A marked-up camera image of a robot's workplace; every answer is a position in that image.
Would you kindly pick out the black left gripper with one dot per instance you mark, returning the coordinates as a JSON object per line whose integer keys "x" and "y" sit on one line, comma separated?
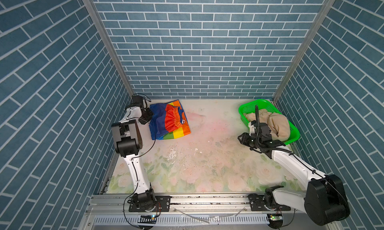
{"x": 149, "y": 113}

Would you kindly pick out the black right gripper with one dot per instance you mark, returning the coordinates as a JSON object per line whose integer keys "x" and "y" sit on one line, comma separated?
{"x": 244, "y": 139}

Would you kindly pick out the rainbow striped shorts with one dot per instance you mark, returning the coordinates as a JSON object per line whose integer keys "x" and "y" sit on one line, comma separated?
{"x": 169, "y": 121}

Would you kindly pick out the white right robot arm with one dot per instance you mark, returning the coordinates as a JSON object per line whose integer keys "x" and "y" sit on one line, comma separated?
{"x": 323, "y": 199}

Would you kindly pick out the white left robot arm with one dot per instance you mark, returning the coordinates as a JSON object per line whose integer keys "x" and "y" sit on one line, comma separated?
{"x": 128, "y": 142}

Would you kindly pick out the beige shorts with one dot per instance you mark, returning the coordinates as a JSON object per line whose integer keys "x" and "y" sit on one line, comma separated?
{"x": 278, "y": 123}

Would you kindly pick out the green plastic basket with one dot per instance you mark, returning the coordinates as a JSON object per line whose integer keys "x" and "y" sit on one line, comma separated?
{"x": 248, "y": 114}

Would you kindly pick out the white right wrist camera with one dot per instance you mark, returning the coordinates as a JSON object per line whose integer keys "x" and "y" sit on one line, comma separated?
{"x": 260, "y": 130}

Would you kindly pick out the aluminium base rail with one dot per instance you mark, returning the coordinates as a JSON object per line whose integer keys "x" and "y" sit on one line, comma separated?
{"x": 198, "y": 204}

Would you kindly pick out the white vented cable tray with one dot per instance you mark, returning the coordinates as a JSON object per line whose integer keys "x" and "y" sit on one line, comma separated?
{"x": 180, "y": 220}

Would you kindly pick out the aluminium left corner post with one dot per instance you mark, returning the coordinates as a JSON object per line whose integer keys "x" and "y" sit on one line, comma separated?
{"x": 98, "y": 23}

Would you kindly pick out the aluminium corner post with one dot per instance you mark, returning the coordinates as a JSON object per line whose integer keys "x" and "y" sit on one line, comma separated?
{"x": 318, "y": 20}
{"x": 98, "y": 23}

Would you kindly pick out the aluminium right corner post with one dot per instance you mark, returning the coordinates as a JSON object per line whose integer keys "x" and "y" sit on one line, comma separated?
{"x": 318, "y": 20}

